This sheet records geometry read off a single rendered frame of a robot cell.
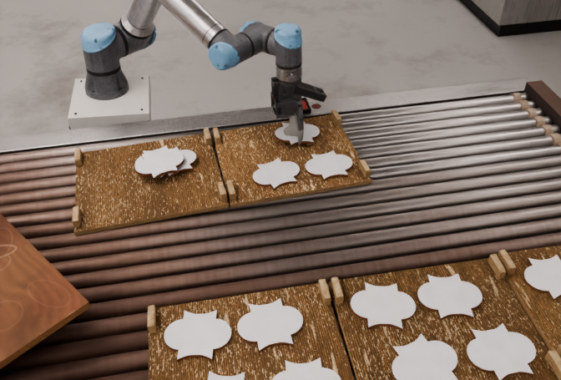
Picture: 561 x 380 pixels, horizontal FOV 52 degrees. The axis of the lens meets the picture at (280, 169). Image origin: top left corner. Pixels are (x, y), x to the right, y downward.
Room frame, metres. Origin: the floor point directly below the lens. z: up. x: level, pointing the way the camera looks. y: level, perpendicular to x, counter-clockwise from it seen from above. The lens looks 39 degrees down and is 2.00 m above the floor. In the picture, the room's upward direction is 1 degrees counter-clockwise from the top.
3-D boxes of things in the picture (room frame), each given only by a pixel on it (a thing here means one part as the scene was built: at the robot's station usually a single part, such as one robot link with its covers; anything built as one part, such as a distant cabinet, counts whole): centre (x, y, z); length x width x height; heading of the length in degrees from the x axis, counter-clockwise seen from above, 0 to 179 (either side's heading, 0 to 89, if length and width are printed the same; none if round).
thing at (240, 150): (1.39, -0.02, 0.93); 0.41 x 0.35 x 0.02; 103
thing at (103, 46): (1.82, 0.60, 1.09); 0.13 x 0.12 x 0.14; 140
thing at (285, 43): (1.48, -0.03, 1.25); 0.09 x 0.08 x 0.11; 51
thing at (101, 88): (1.82, 0.61, 0.97); 0.15 x 0.15 x 0.10
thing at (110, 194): (1.30, 0.38, 0.93); 0.41 x 0.35 x 0.02; 103
